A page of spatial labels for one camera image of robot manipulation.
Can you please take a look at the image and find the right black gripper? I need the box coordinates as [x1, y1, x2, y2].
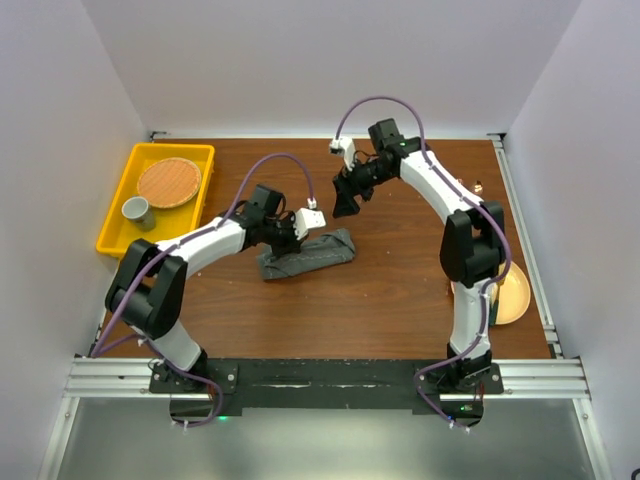
[332, 155, 394, 219]

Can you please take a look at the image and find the grey cloth napkin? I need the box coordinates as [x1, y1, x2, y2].
[256, 228, 356, 281]

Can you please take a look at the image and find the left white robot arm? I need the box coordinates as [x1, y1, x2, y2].
[105, 185, 302, 394]

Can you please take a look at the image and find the yellow plastic tray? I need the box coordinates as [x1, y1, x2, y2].
[96, 143, 215, 258]

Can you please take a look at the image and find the orange woven coaster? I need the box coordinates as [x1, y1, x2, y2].
[137, 157, 202, 209]

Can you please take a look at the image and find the grey ceramic cup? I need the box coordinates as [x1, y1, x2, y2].
[121, 196, 156, 232]

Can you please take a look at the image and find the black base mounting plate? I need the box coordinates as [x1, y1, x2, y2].
[149, 358, 504, 426]

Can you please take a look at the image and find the golden round plate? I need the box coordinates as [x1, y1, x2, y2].
[487, 262, 531, 327]

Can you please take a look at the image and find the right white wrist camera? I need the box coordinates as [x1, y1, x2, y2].
[329, 136, 356, 172]

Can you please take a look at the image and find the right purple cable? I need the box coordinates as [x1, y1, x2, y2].
[332, 95, 512, 431]

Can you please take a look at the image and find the gold fork green handle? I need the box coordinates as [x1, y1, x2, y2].
[489, 297, 500, 326]

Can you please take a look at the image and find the aluminium frame rail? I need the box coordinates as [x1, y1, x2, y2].
[34, 131, 614, 480]

